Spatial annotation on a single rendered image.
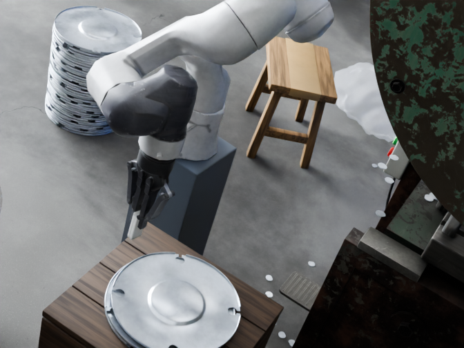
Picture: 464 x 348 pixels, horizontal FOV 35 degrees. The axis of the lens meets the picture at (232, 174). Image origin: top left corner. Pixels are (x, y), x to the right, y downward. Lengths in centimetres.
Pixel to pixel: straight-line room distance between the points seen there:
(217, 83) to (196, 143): 19
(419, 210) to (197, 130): 58
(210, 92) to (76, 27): 87
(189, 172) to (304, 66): 94
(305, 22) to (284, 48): 131
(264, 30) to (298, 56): 138
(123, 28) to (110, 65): 117
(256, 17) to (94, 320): 72
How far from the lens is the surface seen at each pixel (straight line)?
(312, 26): 147
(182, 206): 195
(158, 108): 138
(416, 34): 111
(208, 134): 188
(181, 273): 173
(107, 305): 165
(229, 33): 136
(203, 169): 189
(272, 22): 137
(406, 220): 166
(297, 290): 209
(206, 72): 175
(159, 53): 146
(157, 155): 145
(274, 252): 240
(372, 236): 159
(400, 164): 201
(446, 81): 112
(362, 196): 276
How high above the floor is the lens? 163
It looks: 38 degrees down
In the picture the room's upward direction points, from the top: 18 degrees clockwise
